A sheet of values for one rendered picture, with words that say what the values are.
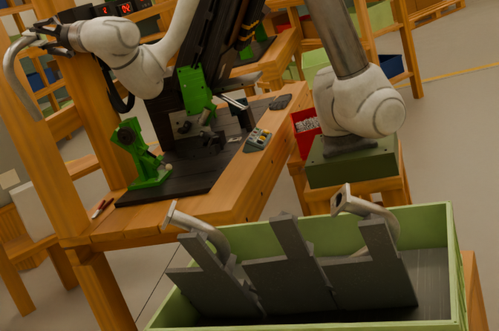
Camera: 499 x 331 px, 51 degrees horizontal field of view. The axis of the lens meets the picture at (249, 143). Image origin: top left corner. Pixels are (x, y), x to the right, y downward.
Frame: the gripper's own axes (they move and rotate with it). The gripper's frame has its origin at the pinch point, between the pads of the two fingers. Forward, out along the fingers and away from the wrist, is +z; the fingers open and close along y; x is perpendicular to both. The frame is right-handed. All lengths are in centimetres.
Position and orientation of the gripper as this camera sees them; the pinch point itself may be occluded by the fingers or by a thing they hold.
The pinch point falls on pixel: (34, 37)
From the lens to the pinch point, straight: 178.5
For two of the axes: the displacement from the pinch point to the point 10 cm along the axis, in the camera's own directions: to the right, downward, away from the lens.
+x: -4.8, 5.9, -6.5
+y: -2.5, -8.0, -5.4
